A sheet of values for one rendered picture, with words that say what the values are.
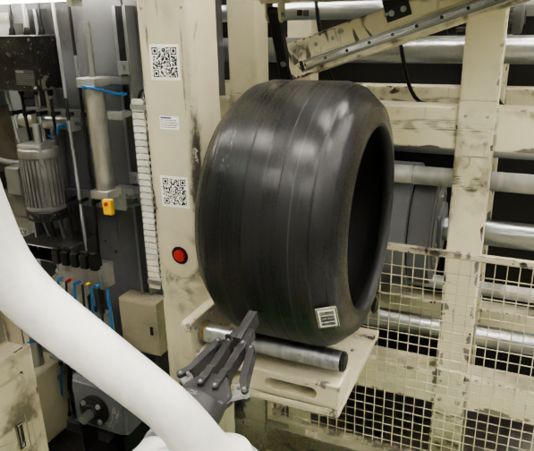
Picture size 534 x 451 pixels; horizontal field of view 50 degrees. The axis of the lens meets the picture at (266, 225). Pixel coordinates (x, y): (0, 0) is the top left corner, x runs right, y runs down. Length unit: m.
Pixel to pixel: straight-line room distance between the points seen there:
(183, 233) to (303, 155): 0.45
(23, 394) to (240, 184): 0.74
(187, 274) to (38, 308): 0.79
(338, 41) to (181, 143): 0.51
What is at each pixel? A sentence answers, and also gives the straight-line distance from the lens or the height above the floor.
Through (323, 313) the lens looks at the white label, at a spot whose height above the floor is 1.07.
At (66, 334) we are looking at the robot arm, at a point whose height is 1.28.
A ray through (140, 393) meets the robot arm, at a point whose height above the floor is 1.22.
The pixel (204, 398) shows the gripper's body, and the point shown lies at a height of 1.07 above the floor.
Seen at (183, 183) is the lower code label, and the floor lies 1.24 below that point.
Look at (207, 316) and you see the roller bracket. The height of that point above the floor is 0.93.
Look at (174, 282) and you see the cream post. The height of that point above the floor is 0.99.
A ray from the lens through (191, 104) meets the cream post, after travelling 1.28.
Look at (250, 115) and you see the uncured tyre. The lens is 1.13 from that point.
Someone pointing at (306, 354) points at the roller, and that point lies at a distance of 1.27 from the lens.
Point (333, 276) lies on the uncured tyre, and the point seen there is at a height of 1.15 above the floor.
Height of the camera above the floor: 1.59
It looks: 19 degrees down
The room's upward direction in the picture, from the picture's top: 1 degrees counter-clockwise
